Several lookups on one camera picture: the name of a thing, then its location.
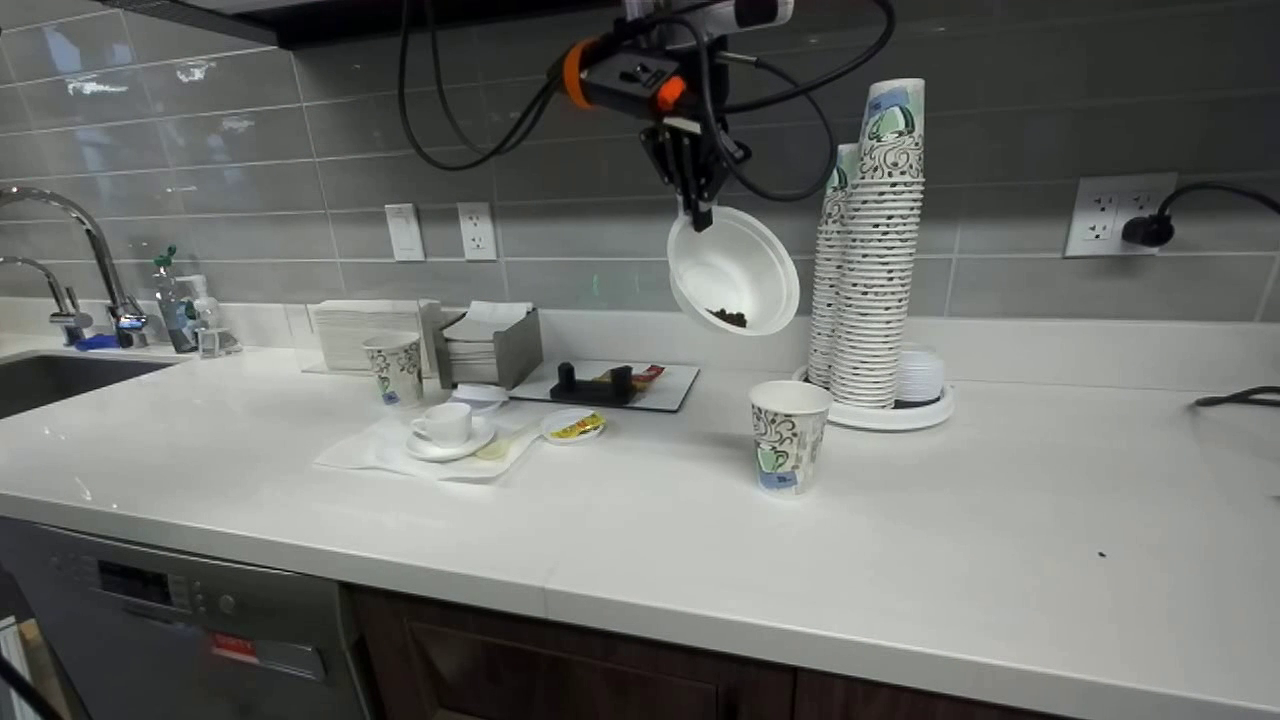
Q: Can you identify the short paper cup stack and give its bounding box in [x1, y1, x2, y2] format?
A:
[803, 140, 869, 394]

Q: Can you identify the small chrome faucet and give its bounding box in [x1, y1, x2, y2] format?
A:
[0, 252, 95, 348]

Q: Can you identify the double wall outlet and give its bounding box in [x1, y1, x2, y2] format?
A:
[1062, 174, 1185, 261]

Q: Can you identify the clear acrylic towel holder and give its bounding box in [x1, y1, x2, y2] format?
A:
[307, 297, 449, 378]

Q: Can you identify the black plastic gadget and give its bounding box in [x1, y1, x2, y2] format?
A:
[549, 360, 642, 410]

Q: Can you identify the grey napkin dispenser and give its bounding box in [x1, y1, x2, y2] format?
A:
[438, 297, 549, 394]

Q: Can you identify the black cable on counter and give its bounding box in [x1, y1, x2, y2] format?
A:
[1187, 381, 1280, 416]

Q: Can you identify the dark wooden cabinet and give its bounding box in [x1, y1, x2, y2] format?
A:
[335, 584, 1073, 720]

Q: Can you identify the white espresso cup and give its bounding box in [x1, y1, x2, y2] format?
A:
[422, 398, 482, 447]

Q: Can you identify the clear soap bottle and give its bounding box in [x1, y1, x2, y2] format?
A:
[143, 239, 207, 355]

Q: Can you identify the white wall outlet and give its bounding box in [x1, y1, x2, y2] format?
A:
[458, 201, 499, 266]
[382, 201, 427, 266]

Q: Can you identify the tall paper cup stack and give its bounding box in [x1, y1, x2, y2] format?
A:
[850, 78, 927, 413]

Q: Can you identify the small white cup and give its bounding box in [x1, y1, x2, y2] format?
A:
[893, 348, 951, 410]

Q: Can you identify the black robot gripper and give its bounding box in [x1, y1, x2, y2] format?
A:
[638, 109, 741, 236]

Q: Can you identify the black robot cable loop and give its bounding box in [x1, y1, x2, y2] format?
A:
[394, 0, 572, 176]

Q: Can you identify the small dish with yellow food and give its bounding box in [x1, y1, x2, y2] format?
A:
[537, 410, 612, 447]

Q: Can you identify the patterned paper cup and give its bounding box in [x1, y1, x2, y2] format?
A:
[748, 378, 838, 496]
[360, 329, 432, 410]

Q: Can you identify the dark sink basin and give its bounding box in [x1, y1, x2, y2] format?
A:
[0, 348, 178, 426]

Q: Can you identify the white round tray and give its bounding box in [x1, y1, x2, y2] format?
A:
[796, 355, 962, 438]

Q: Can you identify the stainless steel dishwasher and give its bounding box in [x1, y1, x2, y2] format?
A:
[0, 518, 376, 720]

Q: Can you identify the white plastic bowl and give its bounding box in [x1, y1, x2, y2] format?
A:
[663, 201, 803, 342]

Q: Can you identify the clear glass jar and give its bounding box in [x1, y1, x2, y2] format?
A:
[193, 274, 244, 360]

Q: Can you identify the white rectangular tray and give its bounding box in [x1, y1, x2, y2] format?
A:
[508, 355, 704, 416]

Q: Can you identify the black power plug with cord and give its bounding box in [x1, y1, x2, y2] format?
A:
[1121, 180, 1280, 252]

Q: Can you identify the small white packet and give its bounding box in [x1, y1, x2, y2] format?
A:
[449, 381, 514, 413]

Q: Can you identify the tall chrome faucet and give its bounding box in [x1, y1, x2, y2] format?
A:
[0, 180, 154, 354]

